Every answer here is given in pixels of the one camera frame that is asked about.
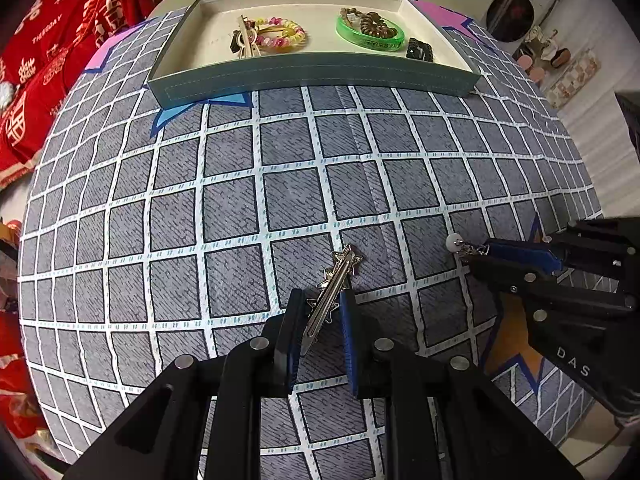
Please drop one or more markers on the brown sandal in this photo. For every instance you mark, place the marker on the brown sandal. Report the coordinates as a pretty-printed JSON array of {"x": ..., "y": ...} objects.
[{"x": 561, "y": 58}]

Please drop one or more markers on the long gold hair pin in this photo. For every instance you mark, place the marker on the long gold hair pin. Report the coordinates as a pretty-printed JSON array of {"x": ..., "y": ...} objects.
[{"x": 248, "y": 37}]

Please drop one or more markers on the grey rectangular tray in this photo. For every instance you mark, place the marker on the grey rectangular tray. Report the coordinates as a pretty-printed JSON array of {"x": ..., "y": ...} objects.
[{"x": 310, "y": 80}]

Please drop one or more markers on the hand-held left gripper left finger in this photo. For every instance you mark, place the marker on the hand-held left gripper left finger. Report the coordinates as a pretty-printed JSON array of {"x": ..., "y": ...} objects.
[{"x": 292, "y": 342}]

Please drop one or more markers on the green translucent bangle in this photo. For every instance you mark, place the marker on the green translucent bangle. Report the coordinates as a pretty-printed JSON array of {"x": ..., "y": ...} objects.
[{"x": 345, "y": 35}]

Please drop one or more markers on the black beaded hair clip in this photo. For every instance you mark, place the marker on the black beaded hair clip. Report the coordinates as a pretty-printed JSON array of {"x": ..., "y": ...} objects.
[{"x": 420, "y": 50}]

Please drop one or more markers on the pink slipper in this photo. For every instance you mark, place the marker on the pink slipper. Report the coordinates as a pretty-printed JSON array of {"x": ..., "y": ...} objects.
[
  {"x": 525, "y": 61},
  {"x": 537, "y": 75}
]

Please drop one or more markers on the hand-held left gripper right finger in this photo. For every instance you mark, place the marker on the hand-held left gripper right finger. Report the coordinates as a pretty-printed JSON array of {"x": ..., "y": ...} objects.
[{"x": 351, "y": 347}]

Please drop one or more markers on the silver star hair clip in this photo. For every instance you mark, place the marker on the silver star hair clip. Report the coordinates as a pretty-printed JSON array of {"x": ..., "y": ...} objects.
[{"x": 332, "y": 285}]

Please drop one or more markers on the white knitted cloth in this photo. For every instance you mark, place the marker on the white knitted cloth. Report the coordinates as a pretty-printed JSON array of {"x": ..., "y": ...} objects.
[{"x": 5, "y": 94}]

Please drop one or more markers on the beige high-heeled shoe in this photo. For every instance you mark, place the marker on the beige high-heeled shoe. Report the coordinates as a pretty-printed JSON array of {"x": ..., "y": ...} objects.
[{"x": 540, "y": 37}]

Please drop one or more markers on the pile of red cushions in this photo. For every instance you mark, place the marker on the pile of red cushions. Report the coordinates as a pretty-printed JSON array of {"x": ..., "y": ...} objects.
[{"x": 60, "y": 45}]

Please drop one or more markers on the grey checkered star tablecloth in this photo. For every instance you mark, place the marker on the grey checkered star tablecloth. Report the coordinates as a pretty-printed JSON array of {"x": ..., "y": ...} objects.
[{"x": 300, "y": 185}]

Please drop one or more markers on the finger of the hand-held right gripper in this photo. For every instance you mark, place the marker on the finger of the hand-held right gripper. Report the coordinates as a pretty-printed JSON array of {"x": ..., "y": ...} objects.
[
  {"x": 500, "y": 275},
  {"x": 520, "y": 252}
]

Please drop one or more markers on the white washing machine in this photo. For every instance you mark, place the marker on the white washing machine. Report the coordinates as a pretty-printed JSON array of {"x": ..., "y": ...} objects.
[{"x": 520, "y": 5}]

